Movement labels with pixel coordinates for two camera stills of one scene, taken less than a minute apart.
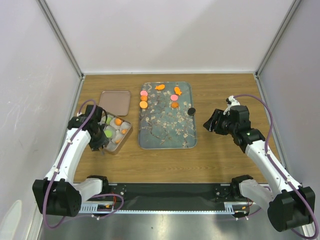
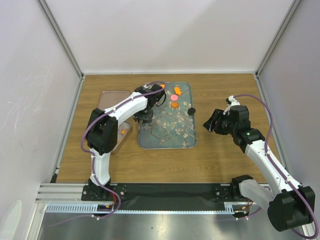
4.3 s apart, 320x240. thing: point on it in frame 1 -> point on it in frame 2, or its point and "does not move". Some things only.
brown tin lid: x=116 y=102 does not move
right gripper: x=217 y=115 does not move
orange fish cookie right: x=177 y=91 does not move
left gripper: x=103 y=140 -> x=146 y=118
